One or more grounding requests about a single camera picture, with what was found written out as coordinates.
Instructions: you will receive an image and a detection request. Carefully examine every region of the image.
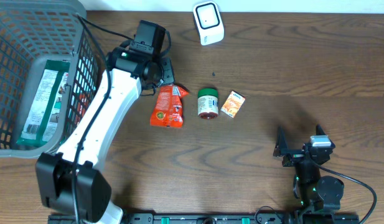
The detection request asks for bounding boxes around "red snack bag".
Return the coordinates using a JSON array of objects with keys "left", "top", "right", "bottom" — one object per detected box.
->
[{"left": 150, "top": 85, "right": 189, "bottom": 128}]

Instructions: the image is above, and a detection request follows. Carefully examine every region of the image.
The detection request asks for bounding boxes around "green lid spice jar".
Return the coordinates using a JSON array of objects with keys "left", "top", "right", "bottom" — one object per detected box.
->
[{"left": 197, "top": 88, "right": 218, "bottom": 119}]

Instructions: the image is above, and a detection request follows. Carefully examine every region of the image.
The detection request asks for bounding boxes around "small orange box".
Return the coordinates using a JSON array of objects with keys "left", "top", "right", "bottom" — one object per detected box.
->
[{"left": 221, "top": 91, "right": 245, "bottom": 118}]

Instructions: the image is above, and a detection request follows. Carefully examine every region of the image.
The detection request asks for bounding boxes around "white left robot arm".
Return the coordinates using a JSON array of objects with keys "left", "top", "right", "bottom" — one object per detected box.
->
[{"left": 35, "top": 47, "right": 174, "bottom": 223}]

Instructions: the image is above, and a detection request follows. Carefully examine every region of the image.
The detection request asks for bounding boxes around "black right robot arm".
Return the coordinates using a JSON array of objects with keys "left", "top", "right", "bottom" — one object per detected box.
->
[{"left": 273, "top": 125, "right": 344, "bottom": 212}]

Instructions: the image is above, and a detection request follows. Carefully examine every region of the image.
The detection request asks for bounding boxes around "white barcode scanner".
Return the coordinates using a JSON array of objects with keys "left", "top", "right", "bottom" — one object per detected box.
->
[{"left": 192, "top": 1, "right": 225, "bottom": 46}]

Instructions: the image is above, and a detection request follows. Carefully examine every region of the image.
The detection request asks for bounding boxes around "green white flat package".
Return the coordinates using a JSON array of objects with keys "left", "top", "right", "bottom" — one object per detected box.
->
[{"left": 17, "top": 60, "right": 70, "bottom": 147}]

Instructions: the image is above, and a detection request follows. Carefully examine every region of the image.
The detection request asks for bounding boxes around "grey plastic shopping basket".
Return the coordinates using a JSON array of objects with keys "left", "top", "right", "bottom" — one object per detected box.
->
[{"left": 0, "top": 0, "right": 101, "bottom": 159}]

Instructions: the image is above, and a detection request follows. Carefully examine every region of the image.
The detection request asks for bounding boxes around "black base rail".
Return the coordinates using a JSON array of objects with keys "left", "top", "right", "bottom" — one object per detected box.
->
[{"left": 47, "top": 213, "right": 359, "bottom": 224}]

